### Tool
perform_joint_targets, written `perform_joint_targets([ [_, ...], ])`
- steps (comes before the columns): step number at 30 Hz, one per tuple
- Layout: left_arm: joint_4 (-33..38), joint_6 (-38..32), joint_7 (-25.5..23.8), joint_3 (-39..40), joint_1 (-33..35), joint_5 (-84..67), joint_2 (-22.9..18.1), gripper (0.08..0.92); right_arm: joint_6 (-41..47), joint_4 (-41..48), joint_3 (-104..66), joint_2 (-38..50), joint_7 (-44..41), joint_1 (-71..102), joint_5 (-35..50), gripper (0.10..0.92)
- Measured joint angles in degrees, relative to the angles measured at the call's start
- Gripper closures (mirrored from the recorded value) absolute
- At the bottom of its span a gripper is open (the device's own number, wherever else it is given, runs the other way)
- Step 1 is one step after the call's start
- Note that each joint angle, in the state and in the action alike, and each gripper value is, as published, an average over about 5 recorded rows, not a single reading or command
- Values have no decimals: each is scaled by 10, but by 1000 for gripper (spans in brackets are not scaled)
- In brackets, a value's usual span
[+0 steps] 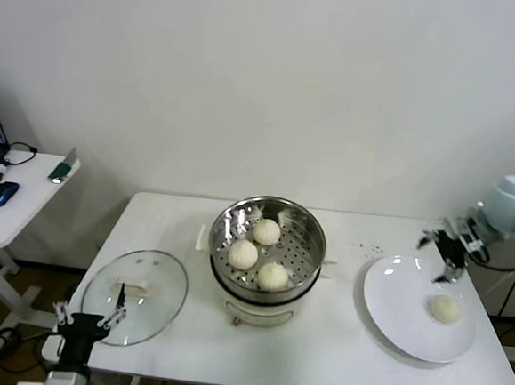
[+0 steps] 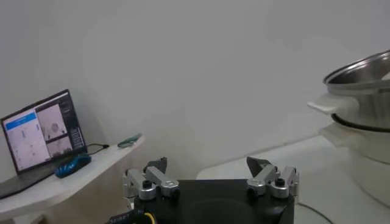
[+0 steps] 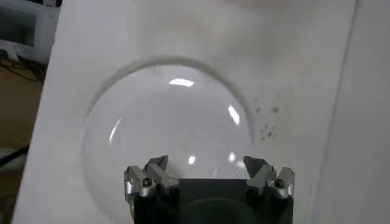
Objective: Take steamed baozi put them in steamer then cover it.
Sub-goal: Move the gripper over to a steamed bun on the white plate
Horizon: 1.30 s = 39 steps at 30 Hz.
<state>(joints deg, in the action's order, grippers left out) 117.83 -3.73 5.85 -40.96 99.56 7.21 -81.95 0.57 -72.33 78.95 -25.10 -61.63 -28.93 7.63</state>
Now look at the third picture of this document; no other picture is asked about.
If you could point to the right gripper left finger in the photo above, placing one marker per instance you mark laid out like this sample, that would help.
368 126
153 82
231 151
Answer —
158 178

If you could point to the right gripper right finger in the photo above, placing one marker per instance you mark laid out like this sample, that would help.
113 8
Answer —
263 178

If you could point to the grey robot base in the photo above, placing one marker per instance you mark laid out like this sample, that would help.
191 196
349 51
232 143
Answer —
21 30

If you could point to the white oval plate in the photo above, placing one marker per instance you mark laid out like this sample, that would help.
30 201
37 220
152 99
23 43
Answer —
167 121

